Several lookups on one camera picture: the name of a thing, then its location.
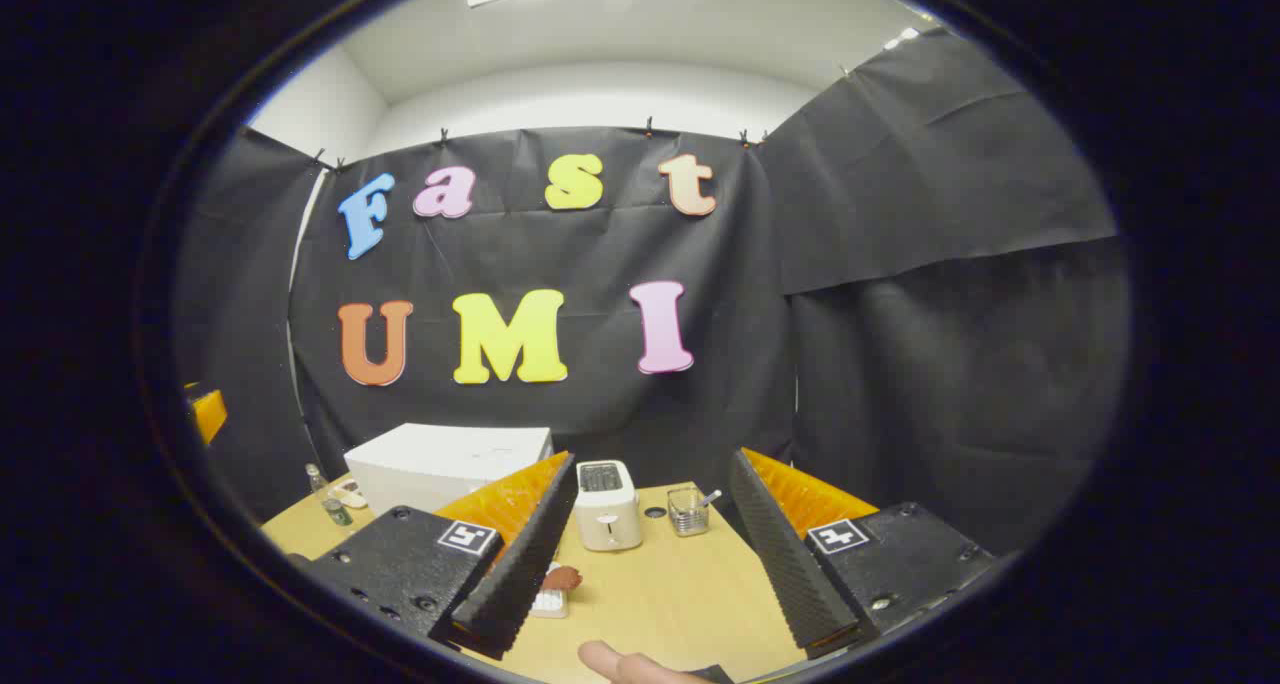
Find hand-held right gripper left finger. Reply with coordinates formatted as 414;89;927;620
300;451;579;662

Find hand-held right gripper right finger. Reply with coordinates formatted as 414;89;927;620
728;448;1001;662

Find white microwave oven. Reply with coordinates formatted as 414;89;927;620
344;423;554;517

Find small white plastic tray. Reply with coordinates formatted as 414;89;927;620
529;562;572;620

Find cream white toaster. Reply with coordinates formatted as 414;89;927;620
574;460;644;553

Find clear bottle with green label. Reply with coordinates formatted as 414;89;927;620
305;463;355;528

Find black backdrop cloth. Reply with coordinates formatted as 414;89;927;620
172;26;1133;557

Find row of cloth clips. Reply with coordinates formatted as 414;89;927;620
310;116;773;173

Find metal wire basket holder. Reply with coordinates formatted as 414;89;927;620
667;484;711;537

